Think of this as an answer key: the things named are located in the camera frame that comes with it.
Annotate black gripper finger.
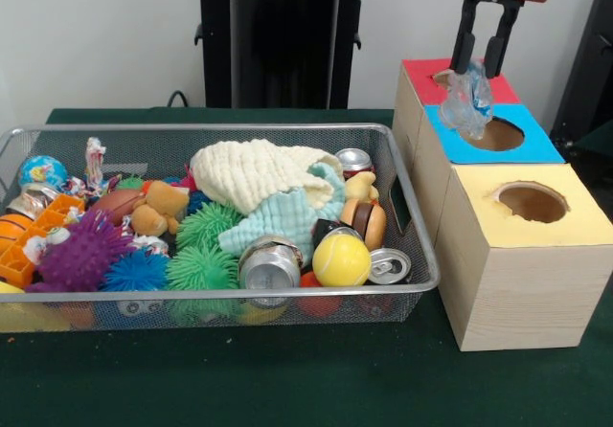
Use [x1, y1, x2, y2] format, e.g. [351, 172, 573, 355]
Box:
[483, 0, 524, 79]
[450, 0, 479, 75]

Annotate clear plastic wrapper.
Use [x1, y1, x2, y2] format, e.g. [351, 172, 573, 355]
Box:
[439, 60, 495, 142]

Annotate yellow plush duck toy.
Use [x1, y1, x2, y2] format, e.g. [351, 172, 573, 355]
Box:
[345, 170, 380, 203]

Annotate small toy hamburger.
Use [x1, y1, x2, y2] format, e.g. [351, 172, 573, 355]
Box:
[340, 200, 388, 251]

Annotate cream knitted cloth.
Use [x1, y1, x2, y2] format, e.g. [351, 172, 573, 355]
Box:
[190, 140, 344, 215]

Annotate purple spiky ball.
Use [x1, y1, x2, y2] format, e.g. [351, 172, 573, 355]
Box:
[29, 212, 135, 294]

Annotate clear shallow mesh bin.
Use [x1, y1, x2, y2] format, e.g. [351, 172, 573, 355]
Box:
[0, 124, 442, 334]

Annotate wooden box with three holes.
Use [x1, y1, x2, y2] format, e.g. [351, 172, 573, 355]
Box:
[391, 58, 613, 352]

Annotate black side stand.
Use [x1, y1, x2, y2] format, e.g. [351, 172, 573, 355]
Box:
[551, 0, 613, 155]

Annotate red soda can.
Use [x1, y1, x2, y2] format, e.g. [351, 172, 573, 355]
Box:
[335, 148, 375, 177]

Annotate silver can with pull tab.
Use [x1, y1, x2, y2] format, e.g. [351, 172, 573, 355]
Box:
[369, 249, 413, 285]

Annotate yellow tennis ball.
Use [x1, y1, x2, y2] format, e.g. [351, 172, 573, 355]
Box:
[312, 233, 373, 287]

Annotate light teal cloth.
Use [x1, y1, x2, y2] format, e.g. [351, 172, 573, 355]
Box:
[218, 164, 348, 260]

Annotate crushed silver can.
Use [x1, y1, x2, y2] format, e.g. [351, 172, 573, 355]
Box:
[239, 236, 306, 294]

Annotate green spiky ball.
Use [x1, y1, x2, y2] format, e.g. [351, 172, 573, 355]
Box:
[168, 245, 240, 292]

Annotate dark green table cloth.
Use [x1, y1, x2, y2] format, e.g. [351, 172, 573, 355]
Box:
[0, 109, 613, 427]

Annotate blue globe ball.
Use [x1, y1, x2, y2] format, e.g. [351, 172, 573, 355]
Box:
[19, 155, 70, 191]

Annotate small orange basketball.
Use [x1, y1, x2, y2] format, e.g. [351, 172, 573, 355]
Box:
[0, 214, 34, 248]

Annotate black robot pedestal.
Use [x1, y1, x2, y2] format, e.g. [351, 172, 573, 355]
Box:
[185, 0, 386, 110]

